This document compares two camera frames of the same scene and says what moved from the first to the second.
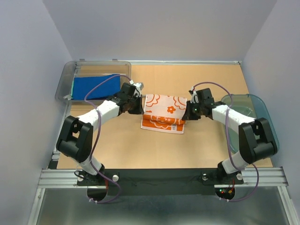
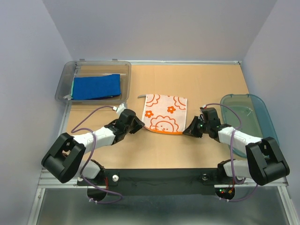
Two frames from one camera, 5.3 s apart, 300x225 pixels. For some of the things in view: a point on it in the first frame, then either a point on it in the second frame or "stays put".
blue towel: [81, 85] stays put
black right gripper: [189, 115] → [191, 130]
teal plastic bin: [251, 105] stays put
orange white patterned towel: [164, 114] stays put
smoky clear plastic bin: [70, 69] stays put
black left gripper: [138, 110] → [138, 124]
